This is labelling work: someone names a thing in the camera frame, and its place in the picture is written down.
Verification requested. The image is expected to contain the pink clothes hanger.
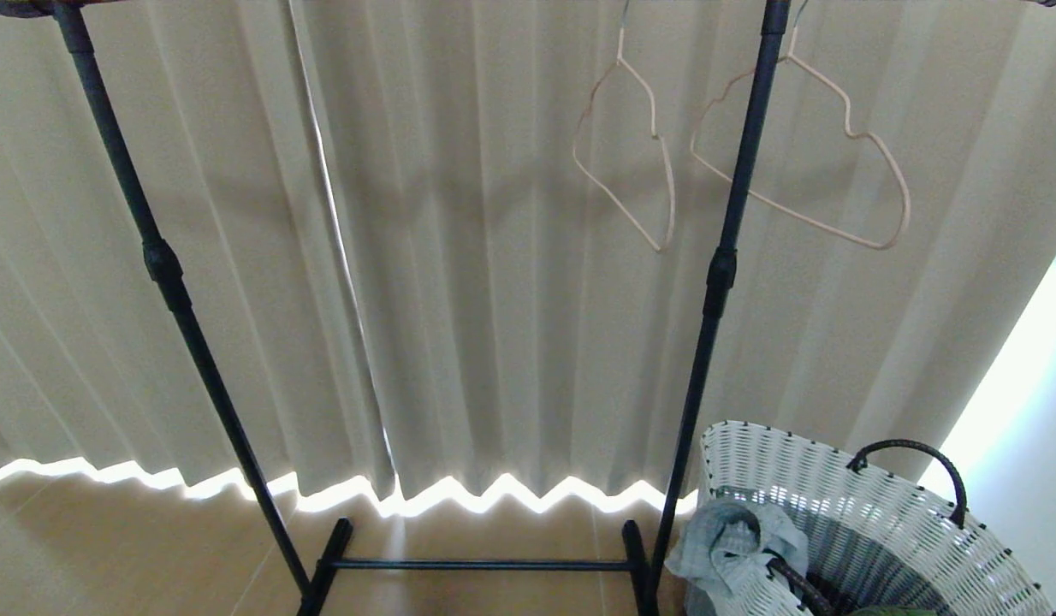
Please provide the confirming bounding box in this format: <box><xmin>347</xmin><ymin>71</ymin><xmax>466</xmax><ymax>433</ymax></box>
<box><xmin>572</xmin><ymin>0</ymin><xmax>676</xmax><ymax>254</ymax></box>
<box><xmin>689</xmin><ymin>0</ymin><xmax>912</xmax><ymax>252</ymax></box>

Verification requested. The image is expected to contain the black clothes rack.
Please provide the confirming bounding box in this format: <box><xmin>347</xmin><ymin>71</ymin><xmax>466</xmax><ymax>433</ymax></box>
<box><xmin>0</xmin><ymin>0</ymin><xmax>1056</xmax><ymax>616</ymax></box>

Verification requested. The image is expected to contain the white laundry basket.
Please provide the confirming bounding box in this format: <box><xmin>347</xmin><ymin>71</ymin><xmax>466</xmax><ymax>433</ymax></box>
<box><xmin>684</xmin><ymin>419</ymin><xmax>1056</xmax><ymax>616</ymax></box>

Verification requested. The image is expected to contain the beige curtain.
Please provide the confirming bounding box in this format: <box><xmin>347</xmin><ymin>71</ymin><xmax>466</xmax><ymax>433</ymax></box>
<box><xmin>0</xmin><ymin>0</ymin><xmax>1056</xmax><ymax>518</ymax></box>

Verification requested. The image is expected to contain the pale grey garment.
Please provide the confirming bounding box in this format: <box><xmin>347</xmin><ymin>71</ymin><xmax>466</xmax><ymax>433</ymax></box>
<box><xmin>665</xmin><ymin>499</ymin><xmax>810</xmax><ymax>604</ymax></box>

